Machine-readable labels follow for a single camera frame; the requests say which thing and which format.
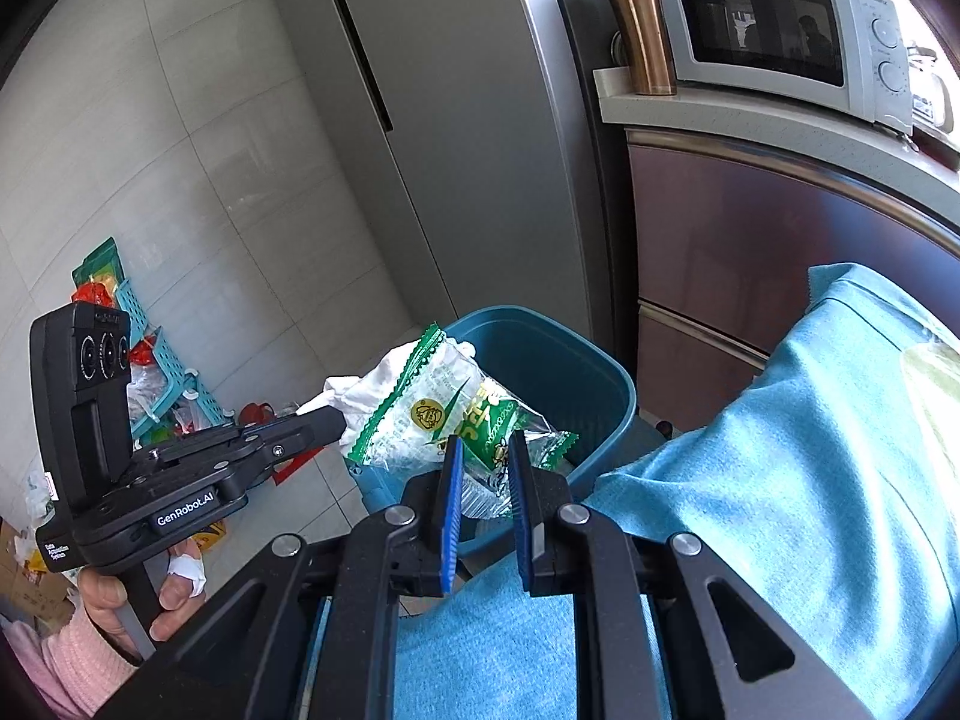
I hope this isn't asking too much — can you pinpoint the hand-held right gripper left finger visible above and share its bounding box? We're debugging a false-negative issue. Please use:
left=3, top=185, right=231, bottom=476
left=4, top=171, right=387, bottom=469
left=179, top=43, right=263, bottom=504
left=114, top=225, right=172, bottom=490
left=94, top=433, right=466, bottom=720

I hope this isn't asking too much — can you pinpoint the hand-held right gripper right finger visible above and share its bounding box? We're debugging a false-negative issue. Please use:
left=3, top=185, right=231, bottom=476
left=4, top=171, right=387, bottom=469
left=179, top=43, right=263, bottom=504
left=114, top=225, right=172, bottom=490
left=508, top=429, right=880, bottom=720

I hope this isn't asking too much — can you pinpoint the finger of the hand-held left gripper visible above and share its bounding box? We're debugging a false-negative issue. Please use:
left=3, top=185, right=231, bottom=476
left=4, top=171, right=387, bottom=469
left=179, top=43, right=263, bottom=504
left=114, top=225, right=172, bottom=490
left=225, top=406, right=343, bottom=493

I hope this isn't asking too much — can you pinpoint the white tissue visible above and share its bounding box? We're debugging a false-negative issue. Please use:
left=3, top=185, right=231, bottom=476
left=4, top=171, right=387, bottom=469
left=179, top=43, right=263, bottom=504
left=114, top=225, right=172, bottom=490
left=321, top=337, right=478, bottom=452

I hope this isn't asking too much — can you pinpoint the green snack packet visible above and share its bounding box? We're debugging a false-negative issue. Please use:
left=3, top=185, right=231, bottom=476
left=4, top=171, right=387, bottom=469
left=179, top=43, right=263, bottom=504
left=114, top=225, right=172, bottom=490
left=343, top=324, right=580, bottom=523

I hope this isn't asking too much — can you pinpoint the blue plastic trash bin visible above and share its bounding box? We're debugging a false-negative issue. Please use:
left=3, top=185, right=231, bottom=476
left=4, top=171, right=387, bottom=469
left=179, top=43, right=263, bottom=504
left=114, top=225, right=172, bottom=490
left=346, top=305, right=638, bottom=563

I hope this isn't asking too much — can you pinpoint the person's left hand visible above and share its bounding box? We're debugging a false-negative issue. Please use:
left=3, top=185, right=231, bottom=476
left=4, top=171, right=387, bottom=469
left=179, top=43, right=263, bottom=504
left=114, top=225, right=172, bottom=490
left=79, top=549, right=208, bottom=655

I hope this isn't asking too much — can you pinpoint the red paper sheet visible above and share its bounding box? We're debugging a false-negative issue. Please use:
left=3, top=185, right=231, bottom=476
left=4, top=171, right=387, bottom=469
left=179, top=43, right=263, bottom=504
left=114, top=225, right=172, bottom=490
left=271, top=448, right=325, bottom=485

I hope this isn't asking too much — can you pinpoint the clear plastic bag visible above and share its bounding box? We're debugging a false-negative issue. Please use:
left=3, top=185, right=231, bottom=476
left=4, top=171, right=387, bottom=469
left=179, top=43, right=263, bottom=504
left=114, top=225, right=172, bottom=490
left=126, top=373, right=182, bottom=437

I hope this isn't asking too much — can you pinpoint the red wrapper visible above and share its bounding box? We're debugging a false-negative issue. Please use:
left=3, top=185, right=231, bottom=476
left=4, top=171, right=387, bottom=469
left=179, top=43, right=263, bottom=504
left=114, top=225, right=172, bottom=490
left=127, top=340, right=160, bottom=385

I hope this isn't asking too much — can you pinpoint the teal plastic rack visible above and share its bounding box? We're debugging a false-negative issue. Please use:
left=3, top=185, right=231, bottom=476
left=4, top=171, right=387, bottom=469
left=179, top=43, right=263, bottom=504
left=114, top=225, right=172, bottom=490
left=109, top=277, right=230, bottom=443

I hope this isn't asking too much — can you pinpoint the yellow packet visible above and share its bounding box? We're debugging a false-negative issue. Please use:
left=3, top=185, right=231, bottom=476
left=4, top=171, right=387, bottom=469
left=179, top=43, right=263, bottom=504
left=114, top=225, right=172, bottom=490
left=186, top=520, right=227, bottom=554

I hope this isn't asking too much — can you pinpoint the cardboard box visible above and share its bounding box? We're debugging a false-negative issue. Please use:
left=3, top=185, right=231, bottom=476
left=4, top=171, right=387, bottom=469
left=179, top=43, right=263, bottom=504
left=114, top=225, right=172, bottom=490
left=0, top=517, right=85, bottom=625

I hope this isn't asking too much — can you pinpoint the green snack bag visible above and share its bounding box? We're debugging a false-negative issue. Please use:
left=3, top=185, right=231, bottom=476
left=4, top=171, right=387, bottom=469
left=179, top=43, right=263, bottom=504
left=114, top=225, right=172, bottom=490
left=71, top=238, right=125, bottom=295

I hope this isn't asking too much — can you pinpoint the person's light blue shirt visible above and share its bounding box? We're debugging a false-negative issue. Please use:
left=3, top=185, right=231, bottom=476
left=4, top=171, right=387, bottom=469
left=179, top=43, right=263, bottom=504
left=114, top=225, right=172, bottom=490
left=390, top=262, right=960, bottom=720

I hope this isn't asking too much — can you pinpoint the kitchen counter cabinet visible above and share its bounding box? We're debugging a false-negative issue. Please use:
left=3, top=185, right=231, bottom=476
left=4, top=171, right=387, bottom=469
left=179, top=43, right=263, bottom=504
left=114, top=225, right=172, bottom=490
left=592, top=66, right=960, bottom=437

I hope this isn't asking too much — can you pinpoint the grey refrigerator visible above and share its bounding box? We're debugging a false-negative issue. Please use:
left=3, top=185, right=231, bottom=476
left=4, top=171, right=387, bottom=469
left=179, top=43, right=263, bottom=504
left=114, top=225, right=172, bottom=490
left=259, top=0, right=612, bottom=338

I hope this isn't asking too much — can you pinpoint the dark red tray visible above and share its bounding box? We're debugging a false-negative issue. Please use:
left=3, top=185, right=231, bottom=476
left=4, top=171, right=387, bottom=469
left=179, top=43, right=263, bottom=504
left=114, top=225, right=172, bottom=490
left=904, top=120, right=960, bottom=167

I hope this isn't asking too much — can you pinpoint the white microwave oven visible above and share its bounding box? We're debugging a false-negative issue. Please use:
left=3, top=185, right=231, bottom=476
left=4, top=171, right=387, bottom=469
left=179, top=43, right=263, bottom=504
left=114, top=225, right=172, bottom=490
left=649, top=0, right=917, bottom=137

